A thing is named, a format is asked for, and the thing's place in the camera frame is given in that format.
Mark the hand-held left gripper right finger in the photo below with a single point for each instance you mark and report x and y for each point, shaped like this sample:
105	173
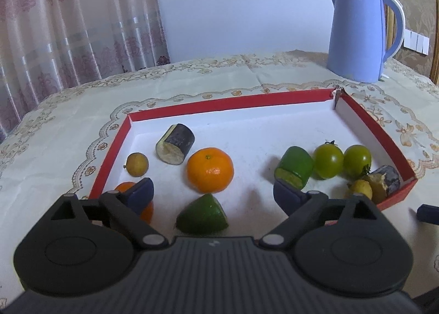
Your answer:
288	195

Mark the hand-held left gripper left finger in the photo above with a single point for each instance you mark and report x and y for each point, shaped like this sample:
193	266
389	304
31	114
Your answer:
140	194

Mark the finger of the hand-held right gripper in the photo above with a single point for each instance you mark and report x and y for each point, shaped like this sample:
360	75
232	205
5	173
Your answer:
428	213

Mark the orange mandarin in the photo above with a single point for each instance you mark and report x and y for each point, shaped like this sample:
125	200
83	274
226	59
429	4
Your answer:
210	170
146	211

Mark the small yellow longan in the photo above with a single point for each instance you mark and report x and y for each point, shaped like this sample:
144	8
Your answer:
137	164
360	189

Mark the green cucumber piece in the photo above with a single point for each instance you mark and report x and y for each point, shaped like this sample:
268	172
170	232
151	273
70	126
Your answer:
296	163
202	216

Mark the green tomato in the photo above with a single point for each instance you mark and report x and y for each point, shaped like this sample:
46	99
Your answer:
356	160
328	161

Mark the dark eggplant piece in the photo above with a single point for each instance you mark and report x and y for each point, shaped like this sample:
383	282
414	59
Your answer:
386	182
178	139

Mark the red cardboard tray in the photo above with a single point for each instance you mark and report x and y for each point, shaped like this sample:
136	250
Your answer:
257	129

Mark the blue electric kettle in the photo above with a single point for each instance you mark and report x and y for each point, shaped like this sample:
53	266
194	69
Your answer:
353	36

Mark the pink patterned curtain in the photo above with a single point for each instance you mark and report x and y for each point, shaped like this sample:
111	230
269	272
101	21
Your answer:
68	26

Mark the white wall switch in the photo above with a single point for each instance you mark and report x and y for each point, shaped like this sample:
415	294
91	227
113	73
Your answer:
416	41

